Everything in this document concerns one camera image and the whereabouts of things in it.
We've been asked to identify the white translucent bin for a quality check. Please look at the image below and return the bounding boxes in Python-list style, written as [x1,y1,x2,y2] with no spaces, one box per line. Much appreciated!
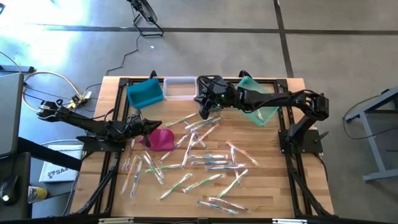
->
[162,76,198,101]

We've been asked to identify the grey metal table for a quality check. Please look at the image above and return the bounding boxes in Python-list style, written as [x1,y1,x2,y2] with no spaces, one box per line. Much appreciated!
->
[343,86,398,183]

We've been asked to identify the magenta plastic bin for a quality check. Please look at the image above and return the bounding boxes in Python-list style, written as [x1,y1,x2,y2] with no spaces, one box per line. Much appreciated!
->
[139,128,175,152]

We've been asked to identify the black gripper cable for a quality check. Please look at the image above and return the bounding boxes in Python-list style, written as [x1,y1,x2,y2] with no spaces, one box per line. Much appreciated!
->
[197,75,220,93]

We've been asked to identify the white cardboard box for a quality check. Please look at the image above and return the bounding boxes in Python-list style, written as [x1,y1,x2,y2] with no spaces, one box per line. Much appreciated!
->
[38,144,85,183]

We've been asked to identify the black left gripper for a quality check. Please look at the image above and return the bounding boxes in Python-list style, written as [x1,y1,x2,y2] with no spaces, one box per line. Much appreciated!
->
[123,116,163,138]

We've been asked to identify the yellow can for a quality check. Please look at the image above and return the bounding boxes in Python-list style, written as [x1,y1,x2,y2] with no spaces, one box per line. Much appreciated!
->
[27,185,49,204]

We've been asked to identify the blue plastic bin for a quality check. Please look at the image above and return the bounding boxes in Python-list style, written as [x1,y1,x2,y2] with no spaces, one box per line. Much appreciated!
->
[126,77,165,110]

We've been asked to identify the silver aluminium bracket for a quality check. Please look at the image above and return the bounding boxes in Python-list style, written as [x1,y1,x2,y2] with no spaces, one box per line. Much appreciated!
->
[98,217,135,224]
[272,218,308,224]

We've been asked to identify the black floor cable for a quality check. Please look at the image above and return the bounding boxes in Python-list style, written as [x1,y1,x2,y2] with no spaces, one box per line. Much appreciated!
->
[83,34,141,94]

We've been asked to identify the power strip yellow plugs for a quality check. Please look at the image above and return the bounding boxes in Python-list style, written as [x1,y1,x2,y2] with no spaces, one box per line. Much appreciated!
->
[67,91,93,110]

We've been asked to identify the beige cable loop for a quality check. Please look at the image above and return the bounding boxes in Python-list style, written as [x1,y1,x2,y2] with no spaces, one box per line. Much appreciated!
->
[21,70,86,113]

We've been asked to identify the black computer mouse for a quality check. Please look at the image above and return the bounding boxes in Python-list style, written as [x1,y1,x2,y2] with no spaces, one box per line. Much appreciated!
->
[0,174,20,207]

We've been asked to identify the black floor fan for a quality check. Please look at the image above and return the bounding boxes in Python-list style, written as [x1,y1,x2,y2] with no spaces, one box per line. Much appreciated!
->
[126,0,165,37]

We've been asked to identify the light green translucent bin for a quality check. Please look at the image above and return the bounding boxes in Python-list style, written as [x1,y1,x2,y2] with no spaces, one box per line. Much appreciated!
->
[238,76,280,127]

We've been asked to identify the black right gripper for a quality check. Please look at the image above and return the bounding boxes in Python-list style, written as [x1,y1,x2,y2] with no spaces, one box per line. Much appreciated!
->
[195,82,241,120]

